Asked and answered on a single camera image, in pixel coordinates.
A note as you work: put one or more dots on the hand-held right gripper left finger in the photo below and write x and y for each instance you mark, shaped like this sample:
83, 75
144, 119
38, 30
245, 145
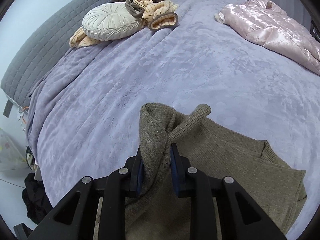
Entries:
140, 172

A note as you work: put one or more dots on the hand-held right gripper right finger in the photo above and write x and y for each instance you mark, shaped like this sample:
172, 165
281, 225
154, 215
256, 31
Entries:
173, 165

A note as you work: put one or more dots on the olive brown knit sweater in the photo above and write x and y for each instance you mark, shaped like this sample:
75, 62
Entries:
225, 162

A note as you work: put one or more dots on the lavender plush blanket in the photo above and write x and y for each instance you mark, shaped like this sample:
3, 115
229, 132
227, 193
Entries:
162, 67

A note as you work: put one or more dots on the black clothing pile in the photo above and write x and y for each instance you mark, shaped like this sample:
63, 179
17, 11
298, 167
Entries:
33, 197

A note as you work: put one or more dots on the clear plastic bag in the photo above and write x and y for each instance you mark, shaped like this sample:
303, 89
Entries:
8, 152

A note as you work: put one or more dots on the round grey pleated cushion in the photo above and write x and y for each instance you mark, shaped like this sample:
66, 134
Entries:
111, 21

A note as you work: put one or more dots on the beige striped fleece robe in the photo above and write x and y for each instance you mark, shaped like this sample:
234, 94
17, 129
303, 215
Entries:
155, 8

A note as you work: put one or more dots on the grey quilted headboard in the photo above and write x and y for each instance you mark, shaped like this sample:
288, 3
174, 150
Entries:
42, 45

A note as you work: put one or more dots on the pink satin quilted jacket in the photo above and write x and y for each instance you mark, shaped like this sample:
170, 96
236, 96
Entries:
272, 30

